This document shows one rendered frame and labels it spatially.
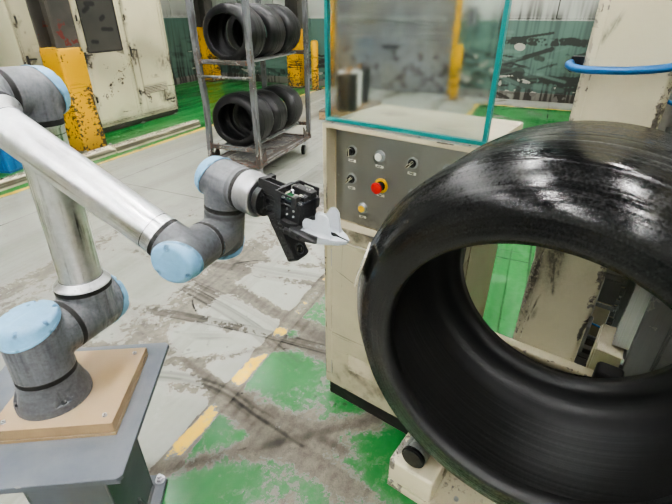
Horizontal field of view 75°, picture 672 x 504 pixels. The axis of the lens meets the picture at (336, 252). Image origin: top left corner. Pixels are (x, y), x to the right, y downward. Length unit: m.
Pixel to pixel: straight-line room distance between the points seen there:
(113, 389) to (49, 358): 0.21
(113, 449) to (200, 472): 0.69
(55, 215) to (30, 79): 0.32
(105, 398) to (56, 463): 0.18
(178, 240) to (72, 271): 0.54
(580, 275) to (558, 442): 0.31
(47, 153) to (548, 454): 1.10
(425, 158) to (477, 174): 0.85
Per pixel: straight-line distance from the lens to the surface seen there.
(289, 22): 5.16
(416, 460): 0.86
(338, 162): 1.57
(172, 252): 0.88
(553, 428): 0.97
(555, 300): 1.00
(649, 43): 0.85
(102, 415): 1.39
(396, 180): 1.46
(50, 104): 1.27
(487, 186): 0.53
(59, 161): 1.03
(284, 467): 1.95
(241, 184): 0.89
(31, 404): 1.44
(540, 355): 1.06
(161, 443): 2.13
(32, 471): 1.42
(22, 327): 1.34
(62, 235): 1.34
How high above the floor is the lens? 1.60
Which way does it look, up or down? 29 degrees down
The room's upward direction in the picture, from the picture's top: straight up
